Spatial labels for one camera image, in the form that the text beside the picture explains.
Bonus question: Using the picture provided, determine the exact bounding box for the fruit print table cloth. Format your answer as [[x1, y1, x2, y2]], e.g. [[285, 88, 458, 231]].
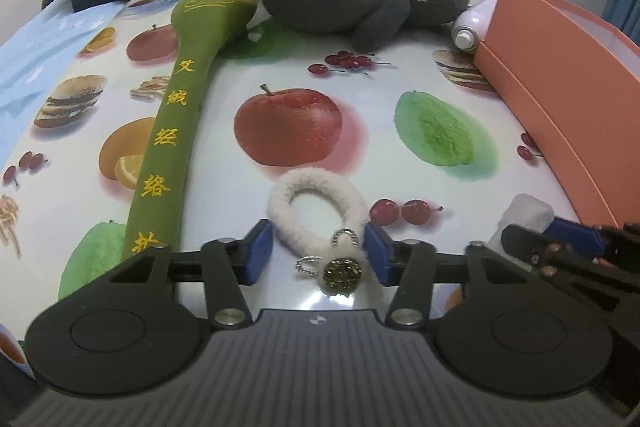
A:
[[1, 0, 574, 364]]

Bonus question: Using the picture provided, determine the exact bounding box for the orange cardboard box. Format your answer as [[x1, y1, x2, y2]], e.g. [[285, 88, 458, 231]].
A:
[[474, 0, 639, 227]]

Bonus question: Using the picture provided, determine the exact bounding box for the white spray bottle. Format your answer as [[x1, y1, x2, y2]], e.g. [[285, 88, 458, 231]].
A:
[[450, 0, 498, 53]]

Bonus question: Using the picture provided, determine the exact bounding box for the green fabric massage hammer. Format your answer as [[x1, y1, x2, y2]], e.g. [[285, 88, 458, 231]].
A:
[[122, 0, 255, 260]]

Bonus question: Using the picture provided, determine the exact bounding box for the white fluffy hair tie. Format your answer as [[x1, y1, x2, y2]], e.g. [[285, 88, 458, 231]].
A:
[[266, 166, 371, 297]]

